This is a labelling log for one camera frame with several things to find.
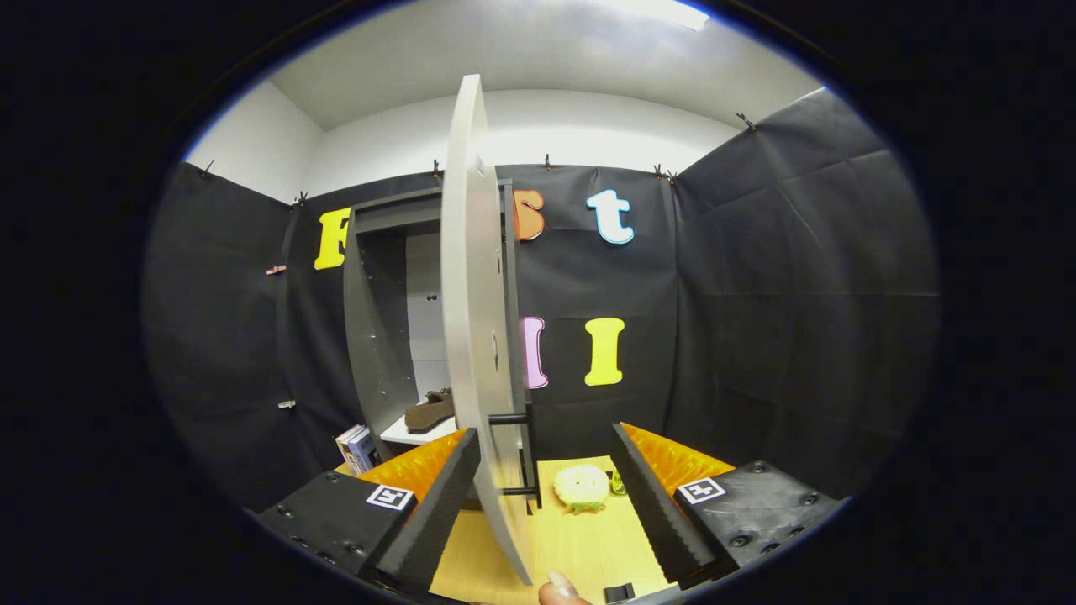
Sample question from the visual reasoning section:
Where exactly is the cream round toy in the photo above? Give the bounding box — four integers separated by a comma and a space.
553, 465, 612, 515

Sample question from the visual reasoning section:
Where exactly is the grey shoe cabinet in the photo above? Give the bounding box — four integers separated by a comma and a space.
343, 179, 529, 465

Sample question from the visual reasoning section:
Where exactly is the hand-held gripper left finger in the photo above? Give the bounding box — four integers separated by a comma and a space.
255, 427, 483, 596

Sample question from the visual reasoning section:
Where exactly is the black backdrop cloth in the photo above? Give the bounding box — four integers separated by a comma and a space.
143, 87, 941, 513

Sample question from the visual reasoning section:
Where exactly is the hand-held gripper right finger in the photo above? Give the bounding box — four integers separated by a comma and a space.
609, 422, 846, 589

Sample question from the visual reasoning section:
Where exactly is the beige shoe cabinet door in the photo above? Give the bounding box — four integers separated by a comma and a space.
441, 74, 535, 586

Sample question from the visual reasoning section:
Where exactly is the brown fuzzy shoe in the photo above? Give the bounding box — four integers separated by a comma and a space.
403, 388, 456, 433

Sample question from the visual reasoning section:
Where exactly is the black door handle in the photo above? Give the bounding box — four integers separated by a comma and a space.
488, 402, 542, 512

